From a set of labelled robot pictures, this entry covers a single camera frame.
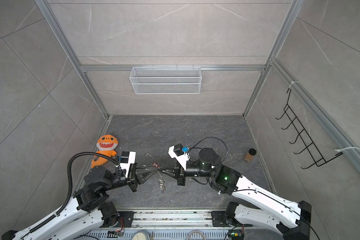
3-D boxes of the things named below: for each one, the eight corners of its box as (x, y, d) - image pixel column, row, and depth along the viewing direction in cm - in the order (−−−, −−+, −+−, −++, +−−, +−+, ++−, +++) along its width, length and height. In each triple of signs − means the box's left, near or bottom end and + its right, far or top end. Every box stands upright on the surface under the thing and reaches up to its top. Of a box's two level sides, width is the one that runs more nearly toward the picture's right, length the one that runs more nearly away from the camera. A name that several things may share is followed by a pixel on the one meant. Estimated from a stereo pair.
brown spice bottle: (244, 161, 96) (249, 153, 88) (244, 155, 99) (249, 147, 91) (250, 163, 95) (256, 155, 87) (250, 157, 98) (256, 148, 90)
